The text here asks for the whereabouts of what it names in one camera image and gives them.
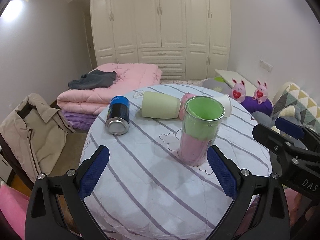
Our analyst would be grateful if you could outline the white wall socket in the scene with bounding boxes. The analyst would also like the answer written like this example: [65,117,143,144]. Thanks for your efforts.
[259,60,273,73]

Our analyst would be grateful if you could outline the dark blue soda can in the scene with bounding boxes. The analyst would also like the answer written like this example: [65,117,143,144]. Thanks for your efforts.
[105,96,130,135]

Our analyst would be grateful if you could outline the pale green cup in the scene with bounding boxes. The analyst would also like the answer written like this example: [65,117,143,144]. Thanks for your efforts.
[141,91,181,119]

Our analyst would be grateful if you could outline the dark grey garment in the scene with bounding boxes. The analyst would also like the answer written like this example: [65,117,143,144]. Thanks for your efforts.
[68,69,117,90]

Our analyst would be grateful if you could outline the heart print bed sheet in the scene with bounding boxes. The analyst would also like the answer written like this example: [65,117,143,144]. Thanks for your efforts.
[160,79,205,87]

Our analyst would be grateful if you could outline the purple folded blanket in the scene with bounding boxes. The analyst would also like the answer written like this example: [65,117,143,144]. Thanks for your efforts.
[62,110,98,131]

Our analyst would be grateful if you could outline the right pink bunny toy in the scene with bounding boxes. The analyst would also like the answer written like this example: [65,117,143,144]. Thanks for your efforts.
[252,80,268,105]

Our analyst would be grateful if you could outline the pink paper cup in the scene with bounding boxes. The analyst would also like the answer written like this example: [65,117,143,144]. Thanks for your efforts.
[178,93,198,120]

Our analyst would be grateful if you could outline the left pink bunny toy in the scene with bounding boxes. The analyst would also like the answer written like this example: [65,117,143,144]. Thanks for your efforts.
[230,79,246,103]

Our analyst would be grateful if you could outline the pink folded quilt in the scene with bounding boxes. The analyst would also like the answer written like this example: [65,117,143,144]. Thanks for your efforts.
[56,63,163,115]

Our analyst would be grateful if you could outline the white bedside board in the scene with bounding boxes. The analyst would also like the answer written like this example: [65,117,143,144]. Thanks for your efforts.
[215,69,256,96]

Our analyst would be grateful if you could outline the beige jacket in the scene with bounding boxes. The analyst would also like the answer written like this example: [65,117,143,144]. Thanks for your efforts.
[1,93,75,187]

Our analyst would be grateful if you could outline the grey plush toy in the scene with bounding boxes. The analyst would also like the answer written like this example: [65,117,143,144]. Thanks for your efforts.
[252,105,302,137]

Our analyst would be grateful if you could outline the white paper cup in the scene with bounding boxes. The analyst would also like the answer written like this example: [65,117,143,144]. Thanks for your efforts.
[215,94,232,118]

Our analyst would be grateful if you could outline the cream wardrobe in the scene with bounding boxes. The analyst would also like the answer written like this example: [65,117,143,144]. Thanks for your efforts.
[90,0,231,80]

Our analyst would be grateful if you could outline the pink bunny toy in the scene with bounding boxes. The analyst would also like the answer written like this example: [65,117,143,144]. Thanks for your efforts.
[252,80,268,105]
[230,79,246,103]

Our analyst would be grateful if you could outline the clear cup green pink liner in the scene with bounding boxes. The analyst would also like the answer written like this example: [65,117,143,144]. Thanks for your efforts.
[178,96,225,166]

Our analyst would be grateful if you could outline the purple cushion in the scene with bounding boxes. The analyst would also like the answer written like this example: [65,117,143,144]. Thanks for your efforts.
[241,96,273,116]

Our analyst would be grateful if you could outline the grey flower pillow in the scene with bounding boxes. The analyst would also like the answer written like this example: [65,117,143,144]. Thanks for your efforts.
[201,76,231,95]

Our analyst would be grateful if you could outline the striped white table cover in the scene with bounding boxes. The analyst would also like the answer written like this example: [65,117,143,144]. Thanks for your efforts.
[79,84,273,240]

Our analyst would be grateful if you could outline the geometric patterned pillow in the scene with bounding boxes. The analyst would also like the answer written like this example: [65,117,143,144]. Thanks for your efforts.
[271,82,319,134]

